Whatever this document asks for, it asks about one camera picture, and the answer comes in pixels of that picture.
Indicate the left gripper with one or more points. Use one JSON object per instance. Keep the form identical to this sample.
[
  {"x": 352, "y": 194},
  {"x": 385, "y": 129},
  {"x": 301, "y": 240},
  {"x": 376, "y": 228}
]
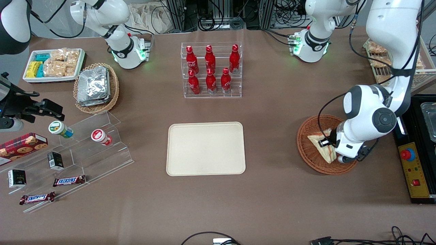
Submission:
[{"x": 331, "y": 139}]

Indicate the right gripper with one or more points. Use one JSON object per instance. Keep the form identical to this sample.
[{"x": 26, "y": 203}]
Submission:
[{"x": 17, "y": 103}]

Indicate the triangle sandwich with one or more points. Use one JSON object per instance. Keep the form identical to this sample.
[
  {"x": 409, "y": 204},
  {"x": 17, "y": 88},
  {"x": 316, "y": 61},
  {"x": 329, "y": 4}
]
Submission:
[{"x": 325, "y": 153}]

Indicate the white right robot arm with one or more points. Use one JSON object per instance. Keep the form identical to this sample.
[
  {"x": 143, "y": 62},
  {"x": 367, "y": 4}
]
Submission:
[{"x": 102, "y": 13}]

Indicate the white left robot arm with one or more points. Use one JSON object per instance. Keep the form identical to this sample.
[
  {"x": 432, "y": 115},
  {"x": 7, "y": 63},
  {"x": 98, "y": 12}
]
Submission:
[{"x": 391, "y": 34}]

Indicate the round brown wicker basket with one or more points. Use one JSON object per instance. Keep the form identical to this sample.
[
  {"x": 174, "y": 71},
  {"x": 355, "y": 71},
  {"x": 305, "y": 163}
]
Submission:
[{"x": 306, "y": 153}]

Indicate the white rectangular snack tray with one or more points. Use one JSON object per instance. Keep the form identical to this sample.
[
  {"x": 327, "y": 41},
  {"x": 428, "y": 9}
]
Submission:
[{"x": 51, "y": 79}]

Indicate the oval tan wicker basket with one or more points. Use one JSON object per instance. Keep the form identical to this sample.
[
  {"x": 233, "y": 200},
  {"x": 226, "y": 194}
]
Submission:
[{"x": 98, "y": 108}]

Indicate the beige plastic tray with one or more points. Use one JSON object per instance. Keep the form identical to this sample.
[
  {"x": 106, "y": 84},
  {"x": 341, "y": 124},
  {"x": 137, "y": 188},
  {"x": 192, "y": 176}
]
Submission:
[{"x": 204, "y": 149}]

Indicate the green lid snack cup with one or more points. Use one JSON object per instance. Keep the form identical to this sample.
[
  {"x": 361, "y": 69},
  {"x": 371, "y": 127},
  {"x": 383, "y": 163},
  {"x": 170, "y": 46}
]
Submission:
[{"x": 56, "y": 127}]

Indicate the teal snack pack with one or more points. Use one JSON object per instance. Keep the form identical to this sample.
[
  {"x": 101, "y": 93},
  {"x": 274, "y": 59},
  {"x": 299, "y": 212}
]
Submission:
[
  {"x": 40, "y": 70},
  {"x": 42, "y": 57}
]

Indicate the clear bag of rice crackers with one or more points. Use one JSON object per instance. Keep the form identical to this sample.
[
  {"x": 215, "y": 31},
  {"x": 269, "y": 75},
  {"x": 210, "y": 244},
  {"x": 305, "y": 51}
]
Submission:
[
  {"x": 73, "y": 57},
  {"x": 58, "y": 68},
  {"x": 58, "y": 54}
]

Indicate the yellow snack pack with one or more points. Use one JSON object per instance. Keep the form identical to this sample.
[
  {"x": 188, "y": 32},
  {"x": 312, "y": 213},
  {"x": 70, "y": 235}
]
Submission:
[{"x": 33, "y": 69}]

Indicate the red cookie box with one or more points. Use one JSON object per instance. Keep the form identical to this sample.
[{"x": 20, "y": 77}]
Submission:
[{"x": 20, "y": 146}]

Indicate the silver foil pouch stack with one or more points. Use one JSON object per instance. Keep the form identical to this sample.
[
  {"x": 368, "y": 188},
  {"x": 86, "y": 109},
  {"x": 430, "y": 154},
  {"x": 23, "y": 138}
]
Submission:
[{"x": 92, "y": 85}]

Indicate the small black carton box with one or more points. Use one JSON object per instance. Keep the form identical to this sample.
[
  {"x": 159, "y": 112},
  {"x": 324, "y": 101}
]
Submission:
[
  {"x": 55, "y": 160},
  {"x": 17, "y": 178}
]

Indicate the red lid snack cup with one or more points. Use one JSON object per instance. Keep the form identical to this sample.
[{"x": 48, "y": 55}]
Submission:
[{"x": 98, "y": 135}]

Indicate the brown snickers bar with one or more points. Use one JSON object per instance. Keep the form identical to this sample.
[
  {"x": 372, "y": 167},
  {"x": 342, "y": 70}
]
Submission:
[
  {"x": 68, "y": 181},
  {"x": 36, "y": 198}
]

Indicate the clear acrylic stepped shelf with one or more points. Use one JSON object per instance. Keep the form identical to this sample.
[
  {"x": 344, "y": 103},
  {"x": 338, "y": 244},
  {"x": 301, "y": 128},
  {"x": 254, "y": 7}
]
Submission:
[{"x": 115, "y": 160}]

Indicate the black yellow control box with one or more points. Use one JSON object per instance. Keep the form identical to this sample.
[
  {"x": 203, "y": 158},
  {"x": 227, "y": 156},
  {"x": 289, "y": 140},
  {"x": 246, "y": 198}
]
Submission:
[{"x": 414, "y": 177}]

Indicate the clear acrylic bottle rack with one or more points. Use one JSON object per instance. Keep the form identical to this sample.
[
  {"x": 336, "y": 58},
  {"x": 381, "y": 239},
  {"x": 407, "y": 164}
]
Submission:
[{"x": 238, "y": 92}]

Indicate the clear plastic container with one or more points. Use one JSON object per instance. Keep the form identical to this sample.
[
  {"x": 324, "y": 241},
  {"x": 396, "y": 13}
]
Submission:
[{"x": 430, "y": 119}]

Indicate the red cola bottle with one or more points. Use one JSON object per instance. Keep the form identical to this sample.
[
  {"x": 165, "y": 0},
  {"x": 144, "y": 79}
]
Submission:
[
  {"x": 234, "y": 61},
  {"x": 226, "y": 81},
  {"x": 211, "y": 83},
  {"x": 191, "y": 61},
  {"x": 194, "y": 85},
  {"x": 210, "y": 60}
]

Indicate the beige cloth bag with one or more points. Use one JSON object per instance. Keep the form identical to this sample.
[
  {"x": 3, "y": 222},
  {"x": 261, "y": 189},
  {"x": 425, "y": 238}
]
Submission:
[{"x": 150, "y": 17}]

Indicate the aluminium frame post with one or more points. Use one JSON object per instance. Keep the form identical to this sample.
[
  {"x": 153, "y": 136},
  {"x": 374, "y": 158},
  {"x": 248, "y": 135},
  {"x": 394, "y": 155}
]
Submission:
[
  {"x": 267, "y": 13},
  {"x": 175, "y": 15}
]

